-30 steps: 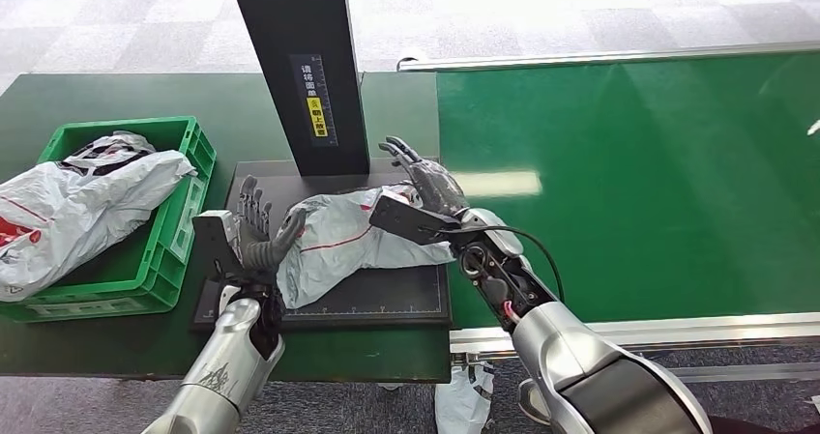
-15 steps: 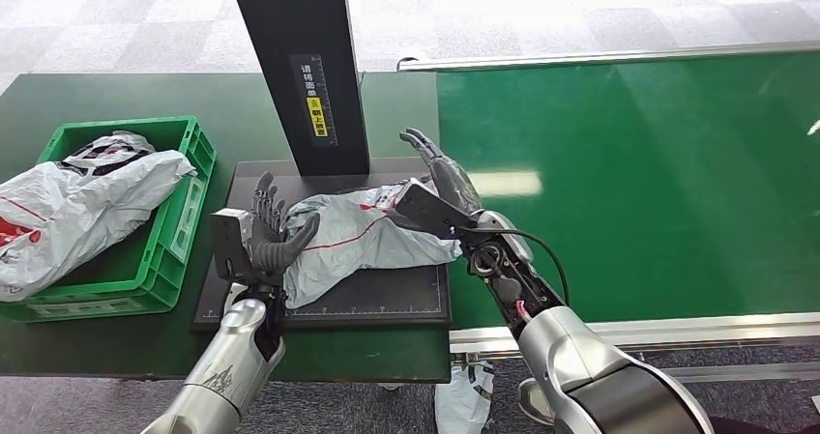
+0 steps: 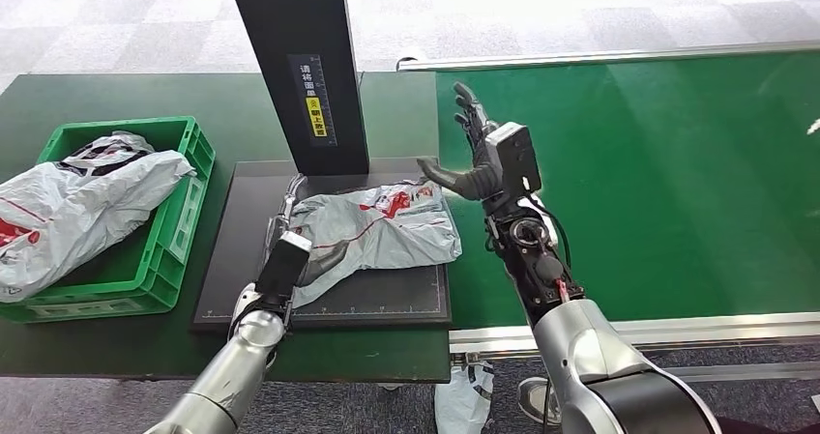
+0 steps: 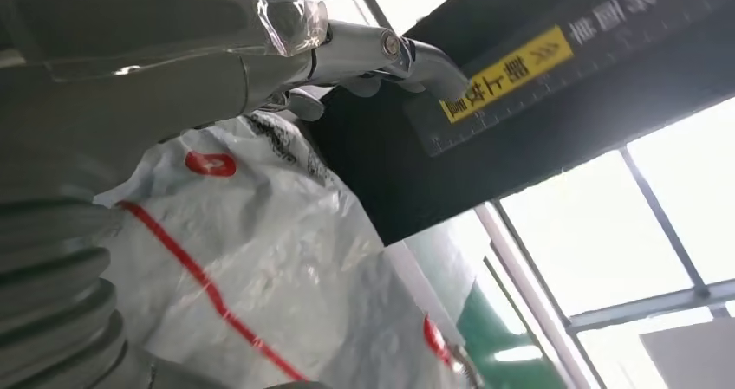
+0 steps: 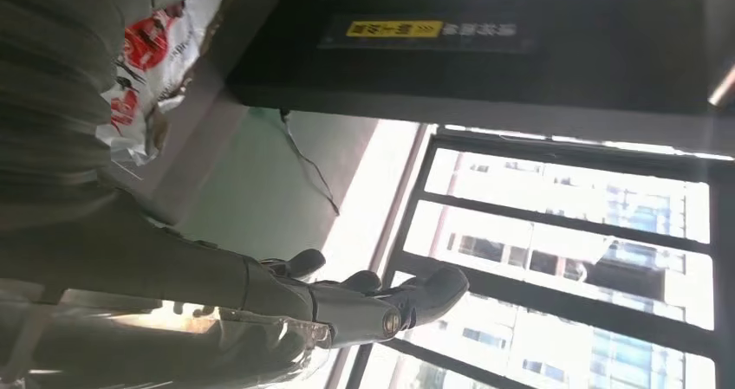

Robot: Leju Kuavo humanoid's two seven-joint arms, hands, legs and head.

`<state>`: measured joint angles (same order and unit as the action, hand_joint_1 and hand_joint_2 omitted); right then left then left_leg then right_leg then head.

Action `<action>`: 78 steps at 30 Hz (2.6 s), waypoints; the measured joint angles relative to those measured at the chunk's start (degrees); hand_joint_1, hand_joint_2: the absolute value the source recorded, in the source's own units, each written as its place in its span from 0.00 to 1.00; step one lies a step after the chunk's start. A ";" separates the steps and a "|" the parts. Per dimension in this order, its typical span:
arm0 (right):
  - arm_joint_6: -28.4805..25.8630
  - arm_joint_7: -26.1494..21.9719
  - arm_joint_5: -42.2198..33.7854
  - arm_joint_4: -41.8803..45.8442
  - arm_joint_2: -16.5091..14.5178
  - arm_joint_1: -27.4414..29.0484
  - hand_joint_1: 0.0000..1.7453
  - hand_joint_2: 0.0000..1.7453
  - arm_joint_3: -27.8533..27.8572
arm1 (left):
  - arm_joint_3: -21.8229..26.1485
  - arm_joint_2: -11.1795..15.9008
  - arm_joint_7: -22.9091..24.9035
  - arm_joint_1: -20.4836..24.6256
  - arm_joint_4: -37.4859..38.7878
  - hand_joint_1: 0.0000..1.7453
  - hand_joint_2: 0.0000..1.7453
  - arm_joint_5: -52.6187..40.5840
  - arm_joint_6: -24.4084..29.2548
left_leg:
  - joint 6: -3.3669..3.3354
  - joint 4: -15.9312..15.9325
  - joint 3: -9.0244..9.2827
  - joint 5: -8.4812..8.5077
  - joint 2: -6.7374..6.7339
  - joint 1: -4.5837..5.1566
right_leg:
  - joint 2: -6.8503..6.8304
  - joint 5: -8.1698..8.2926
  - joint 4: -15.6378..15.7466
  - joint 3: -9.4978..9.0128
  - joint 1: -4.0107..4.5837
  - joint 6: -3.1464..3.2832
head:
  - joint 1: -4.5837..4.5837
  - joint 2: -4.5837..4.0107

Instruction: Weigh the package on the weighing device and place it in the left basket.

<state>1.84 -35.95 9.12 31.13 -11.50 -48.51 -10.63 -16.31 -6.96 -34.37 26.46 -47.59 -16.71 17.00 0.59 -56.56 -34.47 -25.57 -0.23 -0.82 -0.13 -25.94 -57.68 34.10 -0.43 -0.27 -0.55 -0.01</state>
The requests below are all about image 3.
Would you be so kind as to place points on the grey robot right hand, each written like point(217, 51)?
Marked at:
point(477, 178)

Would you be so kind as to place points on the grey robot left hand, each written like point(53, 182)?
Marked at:
point(285, 204)

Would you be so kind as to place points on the grey red printed package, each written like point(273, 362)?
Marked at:
point(384, 232)

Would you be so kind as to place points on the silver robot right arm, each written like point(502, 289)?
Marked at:
point(576, 354)

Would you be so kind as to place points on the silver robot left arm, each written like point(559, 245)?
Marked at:
point(224, 380)

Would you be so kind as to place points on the black weighing scale platform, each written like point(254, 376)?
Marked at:
point(243, 239)

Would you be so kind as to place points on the green plastic basket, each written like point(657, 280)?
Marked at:
point(163, 252)

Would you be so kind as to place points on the white black printed package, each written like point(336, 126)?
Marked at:
point(109, 149)

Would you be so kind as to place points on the large white plastic package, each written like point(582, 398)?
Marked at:
point(77, 213)

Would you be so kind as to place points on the black yellow column label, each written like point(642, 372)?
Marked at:
point(312, 98)

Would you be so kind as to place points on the black scale column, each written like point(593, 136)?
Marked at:
point(301, 34)

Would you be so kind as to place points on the green conveyor belt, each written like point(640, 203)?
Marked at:
point(673, 181)

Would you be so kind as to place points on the dark green table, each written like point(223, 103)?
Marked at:
point(96, 95)

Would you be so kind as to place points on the white plastic bag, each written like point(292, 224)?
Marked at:
point(462, 402)

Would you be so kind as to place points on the person's grey sneaker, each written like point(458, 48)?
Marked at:
point(532, 402)

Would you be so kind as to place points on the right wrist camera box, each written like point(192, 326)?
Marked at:
point(515, 156)

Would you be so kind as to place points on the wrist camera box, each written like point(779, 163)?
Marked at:
point(515, 156)
point(282, 268)

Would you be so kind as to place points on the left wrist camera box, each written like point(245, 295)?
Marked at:
point(282, 268)

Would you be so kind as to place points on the metal conveyor side rail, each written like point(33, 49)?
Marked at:
point(705, 330)
point(608, 57)

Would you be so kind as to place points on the grey conveyor frame bar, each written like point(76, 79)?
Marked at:
point(756, 371)

